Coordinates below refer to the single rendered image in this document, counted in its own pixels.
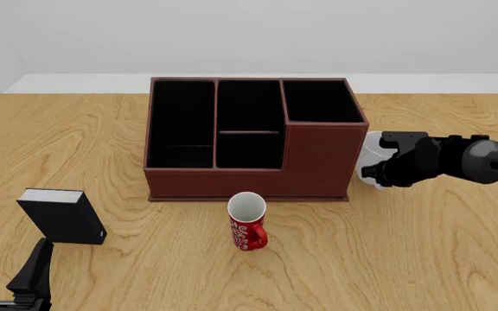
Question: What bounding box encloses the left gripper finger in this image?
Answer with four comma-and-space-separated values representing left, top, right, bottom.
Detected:
6, 237, 55, 296

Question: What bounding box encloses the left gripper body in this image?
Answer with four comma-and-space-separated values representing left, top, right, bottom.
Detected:
0, 293, 54, 311

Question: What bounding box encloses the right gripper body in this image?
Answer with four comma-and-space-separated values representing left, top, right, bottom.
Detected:
387, 138, 443, 188

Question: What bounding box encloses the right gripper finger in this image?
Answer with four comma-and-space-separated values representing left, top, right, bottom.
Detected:
361, 161, 392, 188
380, 130, 430, 151

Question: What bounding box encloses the white mug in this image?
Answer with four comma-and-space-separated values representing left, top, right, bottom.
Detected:
355, 130, 396, 191

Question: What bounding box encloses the red-brown desk caddy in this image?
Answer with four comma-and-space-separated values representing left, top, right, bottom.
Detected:
143, 76, 370, 203

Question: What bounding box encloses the red patterned mug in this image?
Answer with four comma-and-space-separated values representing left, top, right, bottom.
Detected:
227, 191, 270, 251

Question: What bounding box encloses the black book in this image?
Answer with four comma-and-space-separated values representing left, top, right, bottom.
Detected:
16, 187, 108, 246

